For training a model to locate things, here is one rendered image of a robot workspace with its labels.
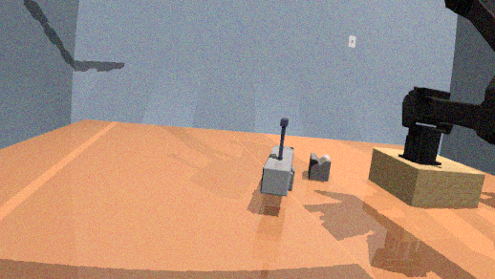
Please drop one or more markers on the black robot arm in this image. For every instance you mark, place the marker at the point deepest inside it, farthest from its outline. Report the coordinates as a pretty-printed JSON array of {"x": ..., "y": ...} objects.
[{"x": 433, "y": 107}]

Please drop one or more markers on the dark grey rod with knob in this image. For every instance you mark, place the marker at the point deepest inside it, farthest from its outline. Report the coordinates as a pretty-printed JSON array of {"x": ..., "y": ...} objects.
[{"x": 284, "y": 123}]

